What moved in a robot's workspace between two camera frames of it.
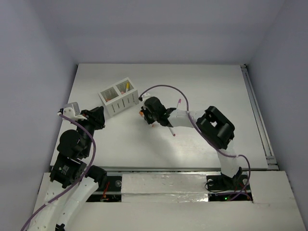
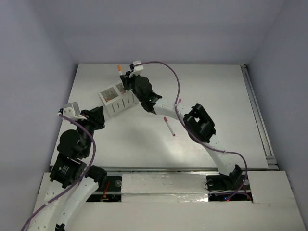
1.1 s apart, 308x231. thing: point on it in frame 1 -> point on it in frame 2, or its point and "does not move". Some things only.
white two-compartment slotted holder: (120, 97) does not move
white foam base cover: (179, 202) does not move
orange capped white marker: (142, 114) -> (119, 68)
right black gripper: (149, 120) -> (126, 79)
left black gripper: (95, 118) does not move
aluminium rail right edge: (272, 161) does not move
